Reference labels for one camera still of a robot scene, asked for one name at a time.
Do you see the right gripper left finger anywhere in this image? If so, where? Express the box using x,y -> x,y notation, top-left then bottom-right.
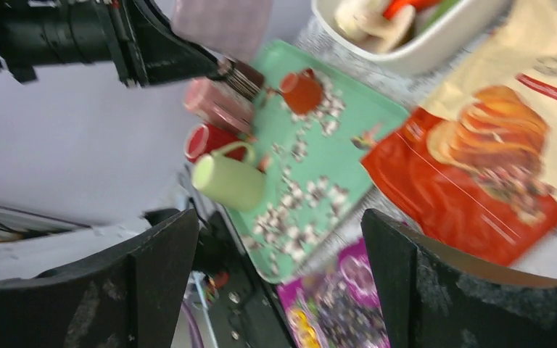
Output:
0,210 -> 199,347

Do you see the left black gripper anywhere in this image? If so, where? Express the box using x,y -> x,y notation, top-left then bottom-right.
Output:
0,0 -> 221,88

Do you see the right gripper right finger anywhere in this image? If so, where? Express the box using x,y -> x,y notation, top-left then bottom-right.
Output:
360,209 -> 557,347

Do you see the lilac mug black handle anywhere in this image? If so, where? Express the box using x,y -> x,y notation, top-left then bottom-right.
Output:
170,0 -> 275,97

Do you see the small orange cup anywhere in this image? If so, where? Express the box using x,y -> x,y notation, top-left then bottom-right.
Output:
279,68 -> 323,115

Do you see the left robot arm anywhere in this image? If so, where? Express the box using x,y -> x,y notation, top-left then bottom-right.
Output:
0,63 -> 198,280

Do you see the light green mug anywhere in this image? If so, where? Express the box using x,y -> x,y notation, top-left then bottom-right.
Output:
191,141 -> 265,212

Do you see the red mug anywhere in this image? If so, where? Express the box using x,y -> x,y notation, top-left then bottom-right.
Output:
183,123 -> 240,163

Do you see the pink ribbed mug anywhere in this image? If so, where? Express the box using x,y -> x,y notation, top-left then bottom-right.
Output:
183,78 -> 255,134

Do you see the purple candy bag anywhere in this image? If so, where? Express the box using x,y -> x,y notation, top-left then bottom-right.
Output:
277,238 -> 390,347

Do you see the floral tablecloth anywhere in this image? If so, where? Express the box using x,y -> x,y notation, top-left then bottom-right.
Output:
289,17 -> 557,280

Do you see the cassava chips bag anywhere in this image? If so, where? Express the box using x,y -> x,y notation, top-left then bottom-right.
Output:
361,1 -> 557,265

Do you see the green floral tray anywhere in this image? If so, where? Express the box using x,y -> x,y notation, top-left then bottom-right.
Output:
228,41 -> 408,283

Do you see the white vegetable tub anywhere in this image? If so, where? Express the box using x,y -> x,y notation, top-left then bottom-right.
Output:
311,1 -> 512,76

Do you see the toy mushroom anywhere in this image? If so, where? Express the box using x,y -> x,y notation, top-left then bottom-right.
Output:
334,1 -> 416,54

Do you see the toy orange carrot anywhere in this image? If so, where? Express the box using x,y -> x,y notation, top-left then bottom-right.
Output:
383,0 -> 441,20

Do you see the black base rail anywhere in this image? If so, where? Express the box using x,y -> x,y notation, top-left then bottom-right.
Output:
193,212 -> 296,348

